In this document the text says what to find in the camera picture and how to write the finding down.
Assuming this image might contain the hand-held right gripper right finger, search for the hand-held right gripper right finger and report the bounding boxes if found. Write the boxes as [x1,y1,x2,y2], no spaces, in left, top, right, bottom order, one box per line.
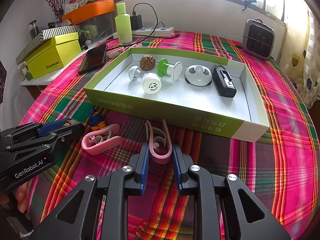
[172,141,292,240]

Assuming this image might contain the blue orange toy figure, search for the blue orange toy figure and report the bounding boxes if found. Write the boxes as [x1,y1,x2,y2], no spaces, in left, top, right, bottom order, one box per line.
[89,109,105,130]

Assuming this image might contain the dark glass jar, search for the dark glass jar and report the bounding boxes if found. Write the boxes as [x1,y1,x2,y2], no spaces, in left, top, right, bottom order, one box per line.
[27,20,40,39]

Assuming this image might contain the striped gift box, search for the striped gift box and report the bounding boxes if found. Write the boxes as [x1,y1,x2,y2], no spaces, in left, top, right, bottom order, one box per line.
[15,25,80,65]

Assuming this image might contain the red berry branches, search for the red berry branches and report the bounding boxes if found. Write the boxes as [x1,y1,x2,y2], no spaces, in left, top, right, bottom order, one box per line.
[37,0,73,20]

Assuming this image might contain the white egg-shaped knob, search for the white egg-shaped knob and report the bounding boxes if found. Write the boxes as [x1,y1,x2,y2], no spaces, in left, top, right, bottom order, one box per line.
[128,66,143,81]

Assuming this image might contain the light green bottle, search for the light green bottle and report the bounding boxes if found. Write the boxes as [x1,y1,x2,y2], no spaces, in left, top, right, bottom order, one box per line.
[114,2,133,46]

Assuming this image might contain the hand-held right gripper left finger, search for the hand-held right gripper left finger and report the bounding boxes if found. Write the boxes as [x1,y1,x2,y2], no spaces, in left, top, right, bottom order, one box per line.
[29,141,150,240]

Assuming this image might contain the black charger cable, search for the black charger cable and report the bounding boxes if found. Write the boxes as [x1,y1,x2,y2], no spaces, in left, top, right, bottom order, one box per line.
[132,3,158,34]

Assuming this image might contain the person's left hand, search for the person's left hand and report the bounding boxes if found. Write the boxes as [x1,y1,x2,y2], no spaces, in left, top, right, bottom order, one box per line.
[0,180,30,213]

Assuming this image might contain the green white spool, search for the green white spool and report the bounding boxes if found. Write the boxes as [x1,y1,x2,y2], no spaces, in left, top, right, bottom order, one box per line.
[157,58,183,82]

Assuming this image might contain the black smartphone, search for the black smartphone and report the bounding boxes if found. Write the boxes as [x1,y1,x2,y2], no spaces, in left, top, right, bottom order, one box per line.
[78,44,108,75]

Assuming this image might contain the black charger plug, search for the black charger plug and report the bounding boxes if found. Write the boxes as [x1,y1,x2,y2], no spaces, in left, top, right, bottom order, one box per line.
[130,14,143,30]

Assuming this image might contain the glass tank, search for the glass tank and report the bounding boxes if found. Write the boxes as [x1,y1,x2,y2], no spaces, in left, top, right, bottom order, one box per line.
[77,12,117,45]

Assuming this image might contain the green white cardboard box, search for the green white cardboard box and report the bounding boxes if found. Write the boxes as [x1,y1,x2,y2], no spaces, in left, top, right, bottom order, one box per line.
[83,47,270,143]

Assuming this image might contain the black rectangular device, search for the black rectangular device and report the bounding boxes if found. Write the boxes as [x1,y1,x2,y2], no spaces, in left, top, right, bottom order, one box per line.
[212,65,237,98]

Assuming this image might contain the grey space heater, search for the grey space heater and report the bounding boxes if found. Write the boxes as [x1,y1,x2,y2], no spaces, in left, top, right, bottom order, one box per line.
[242,19,275,61]

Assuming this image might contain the pink plastic clip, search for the pink plastic clip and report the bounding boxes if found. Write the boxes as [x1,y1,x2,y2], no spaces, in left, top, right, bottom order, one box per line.
[81,124,123,155]
[107,44,143,59]
[145,119,173,165]

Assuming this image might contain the white blue power strip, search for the white blue power strip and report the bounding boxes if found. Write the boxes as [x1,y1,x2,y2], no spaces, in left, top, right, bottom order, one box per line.
[131,26,175,38]

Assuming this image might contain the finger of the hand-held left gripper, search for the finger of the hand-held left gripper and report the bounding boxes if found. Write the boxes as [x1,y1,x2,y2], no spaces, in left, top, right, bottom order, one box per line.
[0,118,69,143]
[5,122,85,155]

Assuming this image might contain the black window latch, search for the black window latch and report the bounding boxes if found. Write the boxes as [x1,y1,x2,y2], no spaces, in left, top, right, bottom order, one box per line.
[241,0,257,12]

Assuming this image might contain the yellow green cardboard box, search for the yellow green cardboard box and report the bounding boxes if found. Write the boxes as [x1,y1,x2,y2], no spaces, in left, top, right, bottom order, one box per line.
[25,32,82,79]

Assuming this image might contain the printed paper packets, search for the printed paper packets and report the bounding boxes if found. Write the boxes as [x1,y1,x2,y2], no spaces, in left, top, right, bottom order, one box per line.
[64,0,88,14]

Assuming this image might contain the black white round device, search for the black white round device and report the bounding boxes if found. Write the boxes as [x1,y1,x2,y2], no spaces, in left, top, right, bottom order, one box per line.
[184,64,213,88]

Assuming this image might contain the floral curtain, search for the floral curtain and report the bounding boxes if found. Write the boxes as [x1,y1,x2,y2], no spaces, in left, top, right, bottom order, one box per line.
[285,2,320,109]

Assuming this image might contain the orange tank lid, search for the orange tank lid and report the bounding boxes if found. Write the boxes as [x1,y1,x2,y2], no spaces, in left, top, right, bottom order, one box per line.
[61,0,115,25]

